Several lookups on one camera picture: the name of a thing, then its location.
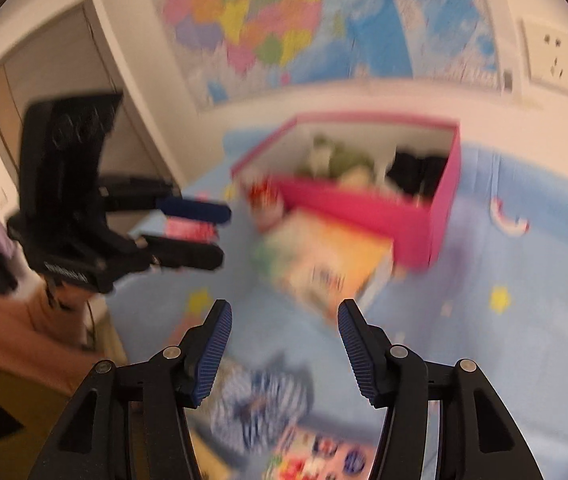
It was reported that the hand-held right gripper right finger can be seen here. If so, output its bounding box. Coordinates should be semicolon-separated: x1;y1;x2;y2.
337;298;544;480

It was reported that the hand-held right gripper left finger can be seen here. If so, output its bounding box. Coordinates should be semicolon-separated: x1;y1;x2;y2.
26;299;233;480

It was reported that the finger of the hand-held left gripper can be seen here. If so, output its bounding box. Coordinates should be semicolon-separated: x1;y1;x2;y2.
134;234;225;272
100;175;232;224

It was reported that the blue white striped cloth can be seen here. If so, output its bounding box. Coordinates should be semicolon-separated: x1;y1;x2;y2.
211;365;312;448

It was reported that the colourful printed tissue packet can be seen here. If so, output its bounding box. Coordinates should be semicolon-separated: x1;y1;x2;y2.
269;425;379;480

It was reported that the pink cardboard box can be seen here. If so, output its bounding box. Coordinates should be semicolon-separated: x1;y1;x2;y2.
231;114;462;268

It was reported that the green white frog plush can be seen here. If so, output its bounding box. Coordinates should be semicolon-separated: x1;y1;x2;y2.
296;132;377;181

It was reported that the tan plush toy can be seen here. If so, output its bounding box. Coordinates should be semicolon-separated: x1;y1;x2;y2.
341;165;379;189

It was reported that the black cloth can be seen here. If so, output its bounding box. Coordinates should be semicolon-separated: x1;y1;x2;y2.
386;147;449;201

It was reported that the person's left forearm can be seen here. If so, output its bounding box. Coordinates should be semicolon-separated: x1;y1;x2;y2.
0;280;97;361

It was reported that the white orange lotion bottle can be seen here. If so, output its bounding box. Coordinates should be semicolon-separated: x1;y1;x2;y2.
246;170;285;231

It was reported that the pastel tissue box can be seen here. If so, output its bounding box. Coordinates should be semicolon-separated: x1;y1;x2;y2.
254;210;395;313

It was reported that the blue cartoon printed sheet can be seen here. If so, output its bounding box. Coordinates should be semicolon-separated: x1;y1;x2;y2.
106;130;568;480

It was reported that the brown wardrobe door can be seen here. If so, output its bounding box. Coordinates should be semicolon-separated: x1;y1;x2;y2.
0;0;185;196

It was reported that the colourful wall map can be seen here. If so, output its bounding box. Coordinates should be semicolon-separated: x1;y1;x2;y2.
149;0;502;111

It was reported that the white wall socket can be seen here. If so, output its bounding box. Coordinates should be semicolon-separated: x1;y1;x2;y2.
521;17;568;96

